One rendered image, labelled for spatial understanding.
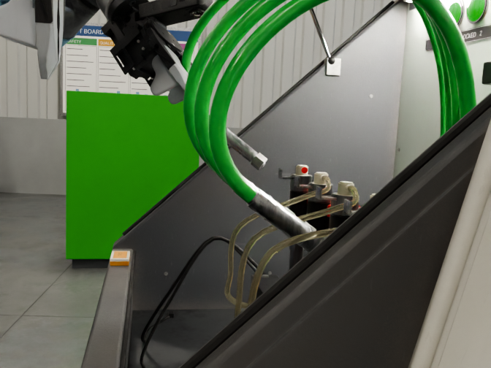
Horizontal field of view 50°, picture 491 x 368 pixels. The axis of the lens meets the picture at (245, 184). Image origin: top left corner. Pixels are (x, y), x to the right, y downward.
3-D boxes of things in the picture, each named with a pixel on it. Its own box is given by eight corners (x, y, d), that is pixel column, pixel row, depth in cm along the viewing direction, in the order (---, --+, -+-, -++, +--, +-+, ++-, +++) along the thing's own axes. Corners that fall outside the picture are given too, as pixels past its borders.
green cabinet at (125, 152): (186, 241, 491) (191, 99, 474) (195, 269, 407) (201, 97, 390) (79, 241, 473) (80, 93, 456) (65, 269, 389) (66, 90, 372)
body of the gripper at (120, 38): (153, 91, 86) (121, 40, 91) (192, 55, 84) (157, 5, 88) (125, 77, 79) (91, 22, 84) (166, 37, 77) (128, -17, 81)
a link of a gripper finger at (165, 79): (172, 120, 78) (147, 77, 82) (202, 93, 77) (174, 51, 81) (159, 113, 76) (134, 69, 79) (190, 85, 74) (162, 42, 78)
